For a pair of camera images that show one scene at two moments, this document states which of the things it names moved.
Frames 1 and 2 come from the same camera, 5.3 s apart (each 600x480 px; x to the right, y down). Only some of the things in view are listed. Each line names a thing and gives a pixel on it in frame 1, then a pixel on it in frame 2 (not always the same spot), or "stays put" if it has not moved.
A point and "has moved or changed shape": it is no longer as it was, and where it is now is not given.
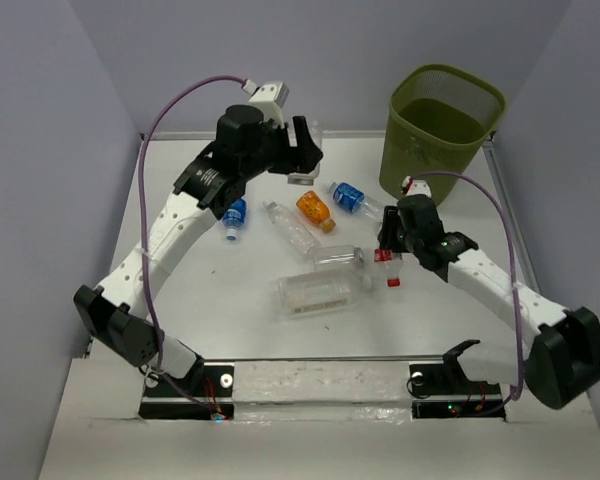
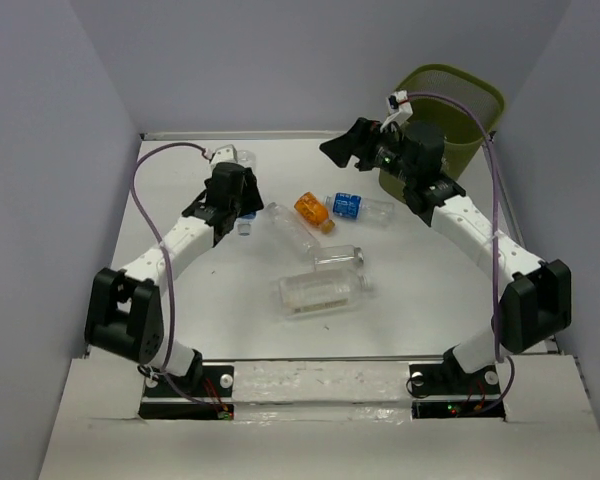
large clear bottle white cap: [315, 293] stays put
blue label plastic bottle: [355, 200] has moved or changed shape
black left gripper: [304, 158] → [251, 199]
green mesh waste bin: [437, 120] stays put
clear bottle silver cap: [337, 254] stays put
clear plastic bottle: [316, 133] has moved or changed shape
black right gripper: [387, 235] → [353, 142]
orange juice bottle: [316, 211] stays put
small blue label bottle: [234, 218] has moved or changed shape
